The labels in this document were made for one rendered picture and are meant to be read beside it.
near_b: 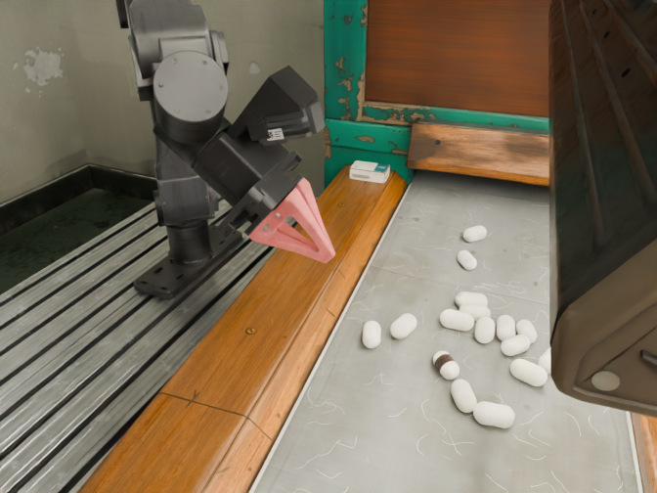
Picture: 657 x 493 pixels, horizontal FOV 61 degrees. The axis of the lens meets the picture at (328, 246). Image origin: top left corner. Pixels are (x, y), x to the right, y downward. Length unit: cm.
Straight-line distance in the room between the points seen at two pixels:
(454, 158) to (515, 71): 16
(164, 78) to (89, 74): 227
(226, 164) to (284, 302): 20
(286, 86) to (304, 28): 157
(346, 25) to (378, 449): 65
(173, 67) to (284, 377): 30
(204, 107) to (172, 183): 36
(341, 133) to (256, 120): 51
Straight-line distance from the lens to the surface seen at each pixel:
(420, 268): 74
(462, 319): 63
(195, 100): 45
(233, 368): 56
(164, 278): 86
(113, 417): 68
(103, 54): 264
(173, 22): 56
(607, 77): 26
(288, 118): 48
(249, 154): 50
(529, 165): 89
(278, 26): 209
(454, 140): 90
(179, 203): 80
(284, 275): 68
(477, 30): 91
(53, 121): 278
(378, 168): 92
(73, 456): 65
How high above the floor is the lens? 114
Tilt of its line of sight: 31 degrees down
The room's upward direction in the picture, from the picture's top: straight up
